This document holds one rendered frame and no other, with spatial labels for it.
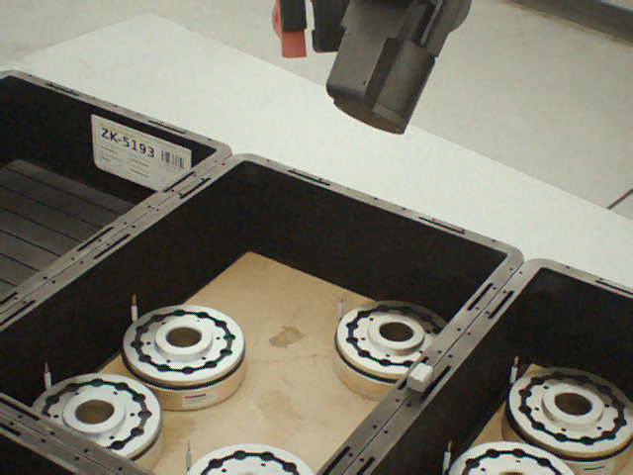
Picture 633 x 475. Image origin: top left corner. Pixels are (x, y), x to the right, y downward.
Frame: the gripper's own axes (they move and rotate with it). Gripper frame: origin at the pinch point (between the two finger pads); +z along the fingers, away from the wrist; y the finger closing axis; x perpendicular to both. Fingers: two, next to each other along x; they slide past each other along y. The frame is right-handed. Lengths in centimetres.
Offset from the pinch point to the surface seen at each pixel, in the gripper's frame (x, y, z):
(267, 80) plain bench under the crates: -5, 21, 73
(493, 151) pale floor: -28, 118, 171
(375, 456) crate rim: -30.3, -10.5, -25.8
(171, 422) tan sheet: -31.5, -18.8, -4.8
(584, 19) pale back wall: 7, 189, 227
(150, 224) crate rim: -16.3, -16.9, 2.9
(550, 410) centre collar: -32.5, 8.2, -18.2
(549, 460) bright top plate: -35.1, 5.6, -21.7
